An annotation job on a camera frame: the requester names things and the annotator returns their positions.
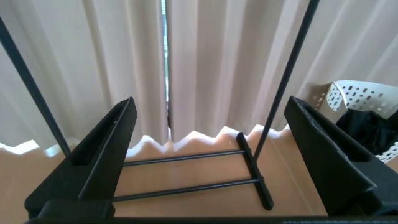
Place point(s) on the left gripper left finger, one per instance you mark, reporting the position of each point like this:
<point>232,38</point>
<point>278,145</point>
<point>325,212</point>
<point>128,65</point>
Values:
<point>62,193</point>

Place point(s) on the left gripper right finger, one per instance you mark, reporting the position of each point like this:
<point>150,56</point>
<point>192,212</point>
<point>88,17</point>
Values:
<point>348,186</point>

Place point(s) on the white laundry basket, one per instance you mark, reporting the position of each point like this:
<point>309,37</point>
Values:
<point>367,93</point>

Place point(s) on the black garment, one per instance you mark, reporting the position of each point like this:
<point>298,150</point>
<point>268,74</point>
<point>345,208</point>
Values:
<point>367,130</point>

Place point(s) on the black clothes rack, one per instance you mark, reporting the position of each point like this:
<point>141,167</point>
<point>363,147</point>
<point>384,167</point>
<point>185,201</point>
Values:
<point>256,174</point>

